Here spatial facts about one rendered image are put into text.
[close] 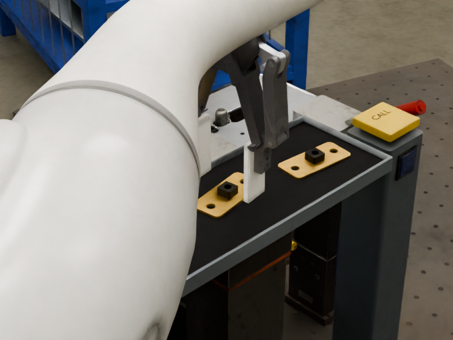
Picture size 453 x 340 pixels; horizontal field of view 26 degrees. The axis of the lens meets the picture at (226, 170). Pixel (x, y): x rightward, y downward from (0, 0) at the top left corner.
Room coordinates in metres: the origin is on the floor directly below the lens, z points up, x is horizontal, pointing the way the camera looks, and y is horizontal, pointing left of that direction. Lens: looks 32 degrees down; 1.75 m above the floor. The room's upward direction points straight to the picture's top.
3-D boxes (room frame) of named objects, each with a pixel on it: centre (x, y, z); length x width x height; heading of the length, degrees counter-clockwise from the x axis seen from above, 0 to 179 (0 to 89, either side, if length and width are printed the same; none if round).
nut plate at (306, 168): (0.95, -0.10, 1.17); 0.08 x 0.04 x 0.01; 129
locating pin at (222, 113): (1.32, 0.01, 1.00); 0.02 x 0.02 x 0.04
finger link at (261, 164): (0.85, -0.04, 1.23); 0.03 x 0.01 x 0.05; 53
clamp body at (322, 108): (1.23, -0.16, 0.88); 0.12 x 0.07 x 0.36; 44
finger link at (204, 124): (0.90, 0.03, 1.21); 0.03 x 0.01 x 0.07; 143
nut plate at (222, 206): (0.88, 0.00, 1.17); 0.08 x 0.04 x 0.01; 143
